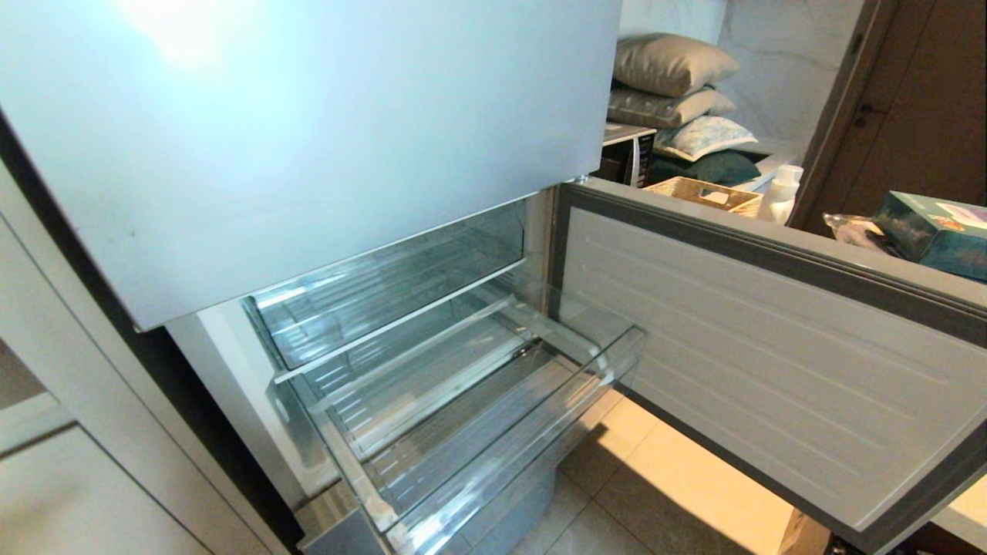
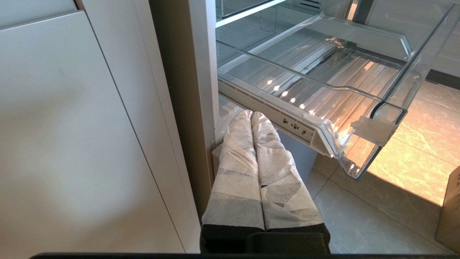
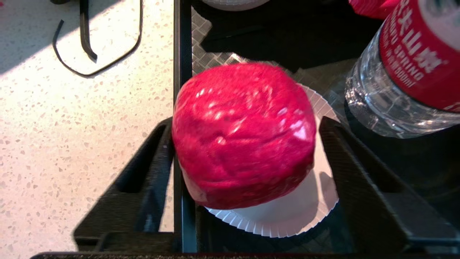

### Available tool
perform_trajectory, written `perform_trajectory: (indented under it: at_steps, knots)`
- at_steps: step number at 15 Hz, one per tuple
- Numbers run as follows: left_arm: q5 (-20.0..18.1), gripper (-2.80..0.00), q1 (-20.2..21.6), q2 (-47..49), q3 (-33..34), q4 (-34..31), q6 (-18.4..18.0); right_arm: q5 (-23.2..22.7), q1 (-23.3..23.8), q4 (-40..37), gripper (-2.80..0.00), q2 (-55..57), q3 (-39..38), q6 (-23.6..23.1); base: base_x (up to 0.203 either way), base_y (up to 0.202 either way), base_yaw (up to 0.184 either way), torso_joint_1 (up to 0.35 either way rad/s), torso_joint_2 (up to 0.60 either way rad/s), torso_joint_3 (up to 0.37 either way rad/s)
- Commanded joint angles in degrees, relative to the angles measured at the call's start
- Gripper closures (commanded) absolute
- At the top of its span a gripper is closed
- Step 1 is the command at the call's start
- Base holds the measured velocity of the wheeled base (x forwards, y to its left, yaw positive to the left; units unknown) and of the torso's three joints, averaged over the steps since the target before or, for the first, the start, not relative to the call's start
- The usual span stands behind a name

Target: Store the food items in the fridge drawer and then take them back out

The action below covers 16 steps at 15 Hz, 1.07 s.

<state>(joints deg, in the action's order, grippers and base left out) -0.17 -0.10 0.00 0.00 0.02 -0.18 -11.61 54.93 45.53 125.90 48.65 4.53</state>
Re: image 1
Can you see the clear fridge shelf drawer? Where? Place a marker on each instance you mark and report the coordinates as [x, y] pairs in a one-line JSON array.
[[385, 285]]

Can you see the clear plastic fridge drawer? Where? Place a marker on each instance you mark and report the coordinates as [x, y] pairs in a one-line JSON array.
[[463, 416]]

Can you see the silver fridge upper door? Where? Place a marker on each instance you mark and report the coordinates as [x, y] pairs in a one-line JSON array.
[[293, 146]]

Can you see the silver fridge body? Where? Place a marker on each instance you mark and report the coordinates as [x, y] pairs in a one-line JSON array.
[[247, 401]]

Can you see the open grey fridge door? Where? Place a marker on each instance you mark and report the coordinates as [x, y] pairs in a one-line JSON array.
[[771, 339]]

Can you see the microwave oven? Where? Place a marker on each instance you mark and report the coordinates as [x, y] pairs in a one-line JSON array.
[[626, 153]]

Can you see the woven wicker basket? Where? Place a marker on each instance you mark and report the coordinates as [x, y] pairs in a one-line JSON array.
[[705, 195]]

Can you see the grey pillow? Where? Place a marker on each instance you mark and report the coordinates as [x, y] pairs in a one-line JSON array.
[[663, 106]]

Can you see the dark green cushion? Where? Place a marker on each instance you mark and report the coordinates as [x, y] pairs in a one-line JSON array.
[[713, 167]]

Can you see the pale patterned pillow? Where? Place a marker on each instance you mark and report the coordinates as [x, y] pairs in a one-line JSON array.
[[703, 137]]

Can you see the beige pillow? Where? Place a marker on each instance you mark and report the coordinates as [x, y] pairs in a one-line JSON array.
[[669, 63]]

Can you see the white plastic bottle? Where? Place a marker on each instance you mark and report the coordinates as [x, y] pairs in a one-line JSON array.
[[782, 196]]

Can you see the clear plastic bag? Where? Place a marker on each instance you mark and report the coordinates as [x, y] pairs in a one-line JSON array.
[[852, 231]]

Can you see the teal cardboard box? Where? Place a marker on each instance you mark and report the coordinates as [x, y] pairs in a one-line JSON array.
[[937, 231]]

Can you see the brown wooden door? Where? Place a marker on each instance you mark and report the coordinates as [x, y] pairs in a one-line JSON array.
[[917, 116]]

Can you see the white cabinet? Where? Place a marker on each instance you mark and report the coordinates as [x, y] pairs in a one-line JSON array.
[[69, 462]]

